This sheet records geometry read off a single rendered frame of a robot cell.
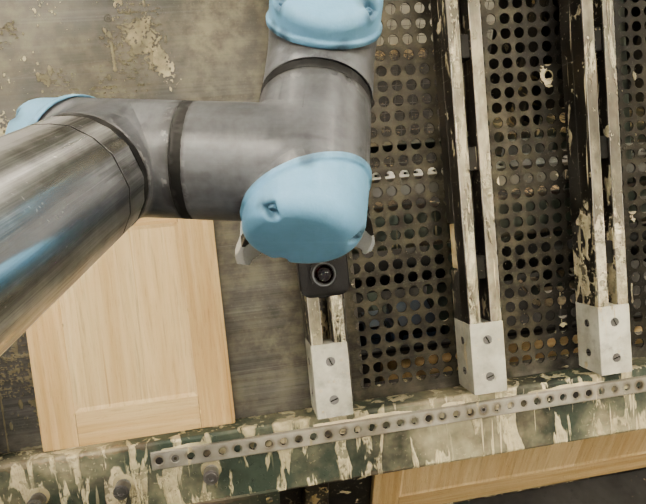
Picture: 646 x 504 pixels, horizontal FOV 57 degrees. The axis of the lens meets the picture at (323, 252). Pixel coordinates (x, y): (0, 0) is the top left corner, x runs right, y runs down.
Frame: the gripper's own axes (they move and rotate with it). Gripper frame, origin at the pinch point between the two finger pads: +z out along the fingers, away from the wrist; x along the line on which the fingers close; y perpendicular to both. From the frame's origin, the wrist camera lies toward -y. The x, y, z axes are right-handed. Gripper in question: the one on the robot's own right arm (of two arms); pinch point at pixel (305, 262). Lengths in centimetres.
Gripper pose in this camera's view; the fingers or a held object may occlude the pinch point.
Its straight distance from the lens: 67.7
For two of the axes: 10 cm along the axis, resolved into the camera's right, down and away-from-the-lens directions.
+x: -9.9, 0.9, -1.3
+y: -1.4, -8.8, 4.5
